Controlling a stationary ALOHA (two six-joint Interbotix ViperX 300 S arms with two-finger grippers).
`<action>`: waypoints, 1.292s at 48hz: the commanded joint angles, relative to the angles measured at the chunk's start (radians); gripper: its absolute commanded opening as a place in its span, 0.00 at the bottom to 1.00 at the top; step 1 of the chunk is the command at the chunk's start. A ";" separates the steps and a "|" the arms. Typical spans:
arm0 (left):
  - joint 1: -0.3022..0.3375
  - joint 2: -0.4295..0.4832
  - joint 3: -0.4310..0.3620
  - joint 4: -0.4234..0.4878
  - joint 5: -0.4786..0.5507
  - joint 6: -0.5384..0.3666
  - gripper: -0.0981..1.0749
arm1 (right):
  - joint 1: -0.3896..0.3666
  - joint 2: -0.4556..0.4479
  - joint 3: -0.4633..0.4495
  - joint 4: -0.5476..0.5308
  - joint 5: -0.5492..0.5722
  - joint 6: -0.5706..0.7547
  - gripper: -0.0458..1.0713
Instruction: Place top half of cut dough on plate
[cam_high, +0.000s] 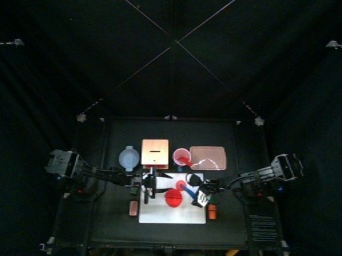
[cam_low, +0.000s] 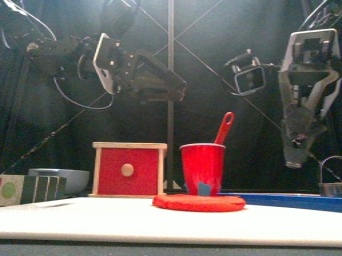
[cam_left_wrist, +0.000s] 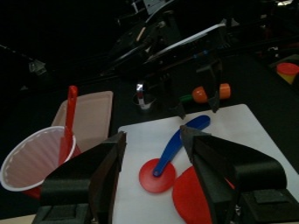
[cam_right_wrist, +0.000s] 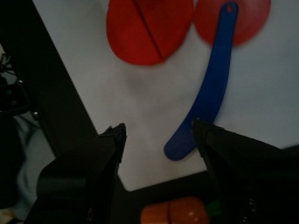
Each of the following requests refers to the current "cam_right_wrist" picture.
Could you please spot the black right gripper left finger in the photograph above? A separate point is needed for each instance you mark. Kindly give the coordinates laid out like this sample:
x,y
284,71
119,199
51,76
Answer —
x,y
78,180

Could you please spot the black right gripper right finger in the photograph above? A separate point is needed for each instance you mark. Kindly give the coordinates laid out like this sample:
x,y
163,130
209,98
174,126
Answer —
x,y
253,186

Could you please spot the red dough half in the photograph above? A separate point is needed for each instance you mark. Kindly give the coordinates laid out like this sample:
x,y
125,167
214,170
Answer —
x,y
171,23
125,35

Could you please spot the small red dough disc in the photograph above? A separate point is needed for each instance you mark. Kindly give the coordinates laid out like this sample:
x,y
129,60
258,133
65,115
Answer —
x,y
253,17

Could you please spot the orange toy carrot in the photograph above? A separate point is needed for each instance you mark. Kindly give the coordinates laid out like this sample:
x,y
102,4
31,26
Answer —
x,y
175,211

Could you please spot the white cutting board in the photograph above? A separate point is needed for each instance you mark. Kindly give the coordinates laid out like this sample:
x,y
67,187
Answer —
x,y
137,102

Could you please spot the blue plastic toy knife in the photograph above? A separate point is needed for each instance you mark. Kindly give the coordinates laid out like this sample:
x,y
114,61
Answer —
x,y
213,87

